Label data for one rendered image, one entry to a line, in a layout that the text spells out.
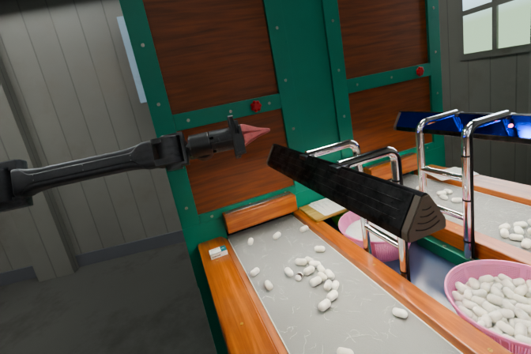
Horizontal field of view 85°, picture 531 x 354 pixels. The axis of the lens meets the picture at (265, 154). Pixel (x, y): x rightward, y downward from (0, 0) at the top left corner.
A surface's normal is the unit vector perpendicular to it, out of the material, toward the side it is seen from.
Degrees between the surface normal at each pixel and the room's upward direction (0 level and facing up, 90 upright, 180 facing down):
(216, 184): 90
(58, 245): 90
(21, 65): 90
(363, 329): 0
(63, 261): 90
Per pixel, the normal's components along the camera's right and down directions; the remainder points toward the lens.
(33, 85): 0.15, 0.21
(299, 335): -0.18, -0.96
